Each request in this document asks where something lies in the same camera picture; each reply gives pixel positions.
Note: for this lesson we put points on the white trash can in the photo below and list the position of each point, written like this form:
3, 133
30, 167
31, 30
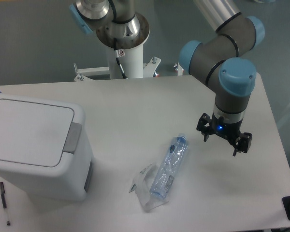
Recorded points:
44, 147

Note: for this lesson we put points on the black gel pen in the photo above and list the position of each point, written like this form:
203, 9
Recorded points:
4, 203

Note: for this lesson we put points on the clear plastic water bottle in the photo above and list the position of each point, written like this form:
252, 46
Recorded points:
169, 167

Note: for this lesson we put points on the clear plastic wrapper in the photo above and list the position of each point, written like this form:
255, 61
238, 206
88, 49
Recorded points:
141, 184

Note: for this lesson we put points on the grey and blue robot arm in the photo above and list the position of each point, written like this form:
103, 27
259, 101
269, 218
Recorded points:
217, 64

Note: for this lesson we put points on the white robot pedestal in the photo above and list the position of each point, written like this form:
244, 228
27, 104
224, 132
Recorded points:
124, 50

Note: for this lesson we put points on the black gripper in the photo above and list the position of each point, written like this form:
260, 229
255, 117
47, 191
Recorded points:
228, 131

